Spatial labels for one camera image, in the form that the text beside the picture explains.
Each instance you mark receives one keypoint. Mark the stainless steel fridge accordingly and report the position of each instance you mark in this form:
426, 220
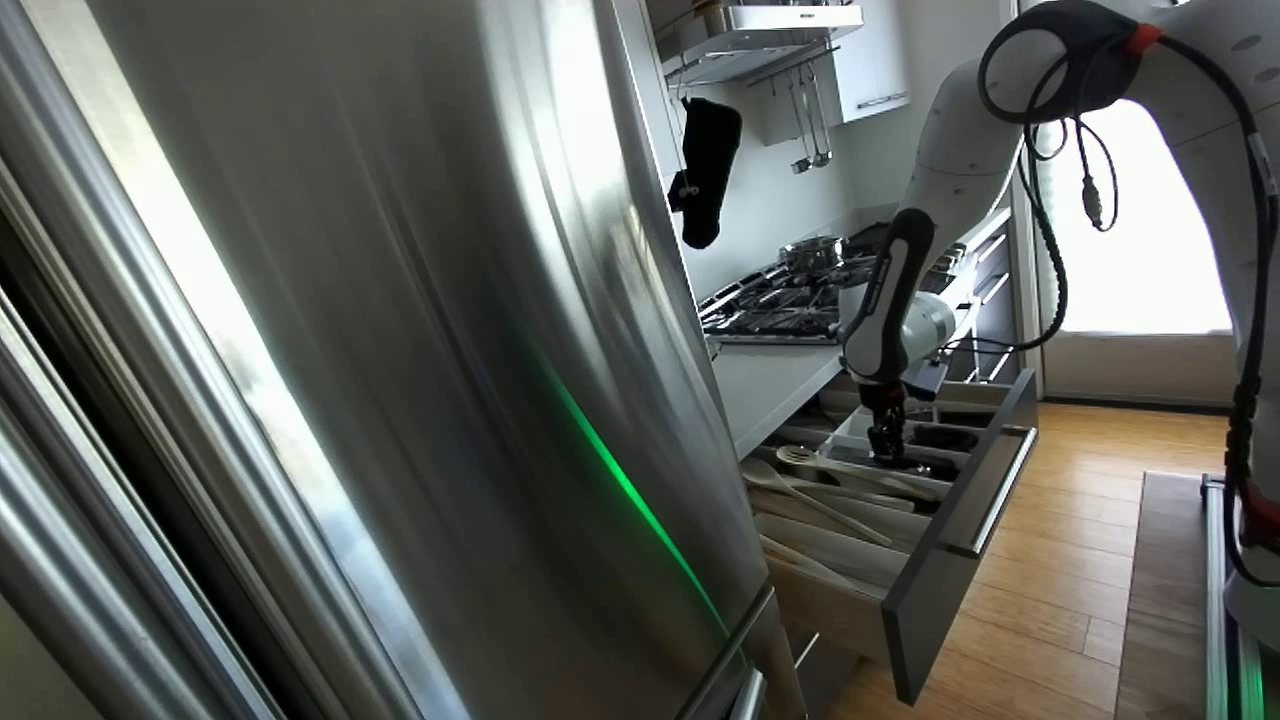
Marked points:
332, 333

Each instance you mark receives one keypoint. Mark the plain wooden spoon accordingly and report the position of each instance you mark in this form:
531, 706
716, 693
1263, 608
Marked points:
861, 468

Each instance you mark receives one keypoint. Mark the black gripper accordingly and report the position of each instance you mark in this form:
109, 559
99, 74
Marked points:
890, 401

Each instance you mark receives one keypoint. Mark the steel pot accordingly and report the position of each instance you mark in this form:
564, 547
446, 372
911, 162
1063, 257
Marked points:
810, 254

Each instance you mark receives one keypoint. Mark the white upper cabinet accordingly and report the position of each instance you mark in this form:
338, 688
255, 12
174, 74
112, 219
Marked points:
874, 63

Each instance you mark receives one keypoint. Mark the steel range hood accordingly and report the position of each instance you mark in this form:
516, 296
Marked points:
747, 58

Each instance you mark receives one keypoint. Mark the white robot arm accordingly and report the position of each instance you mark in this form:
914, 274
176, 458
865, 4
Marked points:
961, 147

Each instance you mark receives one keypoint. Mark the gas cooktop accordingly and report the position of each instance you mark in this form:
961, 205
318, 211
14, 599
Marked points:
781, 305

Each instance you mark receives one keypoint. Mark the black hanging camera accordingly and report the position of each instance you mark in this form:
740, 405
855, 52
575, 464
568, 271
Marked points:
707, 167

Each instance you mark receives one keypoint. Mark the robot mobile stand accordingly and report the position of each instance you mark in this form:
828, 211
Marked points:
1219, 601

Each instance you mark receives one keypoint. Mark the white cutlery organizer tray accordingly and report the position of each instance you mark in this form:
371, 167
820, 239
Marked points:
855, 432

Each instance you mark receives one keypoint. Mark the dark grey front wooden drawer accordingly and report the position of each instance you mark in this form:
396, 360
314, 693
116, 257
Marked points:
933, 601

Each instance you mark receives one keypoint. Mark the hanging metal utensils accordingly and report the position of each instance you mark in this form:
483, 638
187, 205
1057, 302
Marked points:
810, 126

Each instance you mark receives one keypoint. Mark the glass balcony door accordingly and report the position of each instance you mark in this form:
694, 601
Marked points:
1147, 243

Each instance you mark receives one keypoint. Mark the wide wooden spatula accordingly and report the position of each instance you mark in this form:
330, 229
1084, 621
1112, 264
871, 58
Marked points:
840, 515

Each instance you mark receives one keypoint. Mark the brown floor mat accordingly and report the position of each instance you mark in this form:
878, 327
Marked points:
1166, 601

